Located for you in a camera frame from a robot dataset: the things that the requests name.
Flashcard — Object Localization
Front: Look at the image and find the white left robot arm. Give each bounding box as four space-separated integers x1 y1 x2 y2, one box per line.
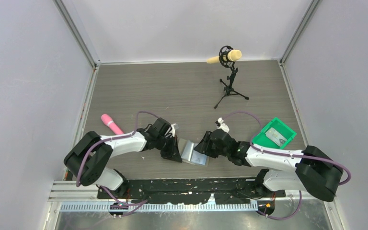
64 117 182 198

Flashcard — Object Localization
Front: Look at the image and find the green plastic bin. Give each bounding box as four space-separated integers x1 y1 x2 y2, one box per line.
252 117 297 150

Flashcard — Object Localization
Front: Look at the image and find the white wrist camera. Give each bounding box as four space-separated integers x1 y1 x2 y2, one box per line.
169 123 179 137
215 117 230 133

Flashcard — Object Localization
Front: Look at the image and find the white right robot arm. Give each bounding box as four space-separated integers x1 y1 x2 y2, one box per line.
194 129 345 202

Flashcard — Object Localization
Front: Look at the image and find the card inside green bin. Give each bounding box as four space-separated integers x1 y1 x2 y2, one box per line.
265 128 287 147

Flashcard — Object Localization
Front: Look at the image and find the yellow foam microphone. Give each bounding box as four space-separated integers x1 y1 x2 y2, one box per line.
206 49 242 65

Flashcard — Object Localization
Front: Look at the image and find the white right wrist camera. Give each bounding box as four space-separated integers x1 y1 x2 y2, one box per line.
215 117 230 133

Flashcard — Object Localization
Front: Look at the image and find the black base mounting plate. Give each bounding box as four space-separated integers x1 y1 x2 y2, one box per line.
97 177 286 205

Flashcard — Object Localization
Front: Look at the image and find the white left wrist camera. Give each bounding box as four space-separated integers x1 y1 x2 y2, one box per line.
169 123 179 137

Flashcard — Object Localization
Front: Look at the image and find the black tripod microphone stand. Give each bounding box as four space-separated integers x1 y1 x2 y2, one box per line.
214 46 250 109

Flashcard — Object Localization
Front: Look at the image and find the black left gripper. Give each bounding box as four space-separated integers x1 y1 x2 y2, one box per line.
155 135 182 162

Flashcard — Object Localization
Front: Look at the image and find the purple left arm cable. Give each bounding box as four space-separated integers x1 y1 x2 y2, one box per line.
76 111 161 218

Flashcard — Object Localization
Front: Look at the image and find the aluminium frame rail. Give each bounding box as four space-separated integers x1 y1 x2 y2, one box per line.
47 179 337 213

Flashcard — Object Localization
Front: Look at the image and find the pink cylindrical toy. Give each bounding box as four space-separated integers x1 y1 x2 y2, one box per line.
101 114 124 135

